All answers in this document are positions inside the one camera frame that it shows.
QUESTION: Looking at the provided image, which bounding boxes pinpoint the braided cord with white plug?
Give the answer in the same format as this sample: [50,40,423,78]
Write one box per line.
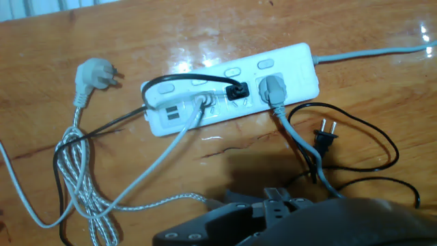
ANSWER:
[54,57,225,246]

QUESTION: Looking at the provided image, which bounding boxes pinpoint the white hair dryer cord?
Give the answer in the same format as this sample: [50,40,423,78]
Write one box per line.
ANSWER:
[0,91,216,229]

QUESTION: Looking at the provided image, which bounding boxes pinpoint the black lamp cord with plug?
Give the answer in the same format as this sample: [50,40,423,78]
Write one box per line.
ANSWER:
[52,73,251,246]

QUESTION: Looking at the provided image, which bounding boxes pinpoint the thin black cord with switch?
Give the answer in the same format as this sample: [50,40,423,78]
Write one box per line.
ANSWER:
[285,101,421,209]

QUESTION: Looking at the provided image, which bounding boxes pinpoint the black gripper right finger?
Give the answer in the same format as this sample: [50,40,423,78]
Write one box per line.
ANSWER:
[235,197,437,246]

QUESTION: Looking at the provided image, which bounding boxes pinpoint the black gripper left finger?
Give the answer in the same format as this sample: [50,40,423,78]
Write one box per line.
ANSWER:
[152,187,313,246]

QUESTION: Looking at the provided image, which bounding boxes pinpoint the white power strip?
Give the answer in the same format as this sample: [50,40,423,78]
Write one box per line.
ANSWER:
[140,42,321,137]

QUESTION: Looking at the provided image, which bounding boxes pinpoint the white power strip cord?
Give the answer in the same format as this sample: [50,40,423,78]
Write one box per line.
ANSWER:
[257,39,437,200]

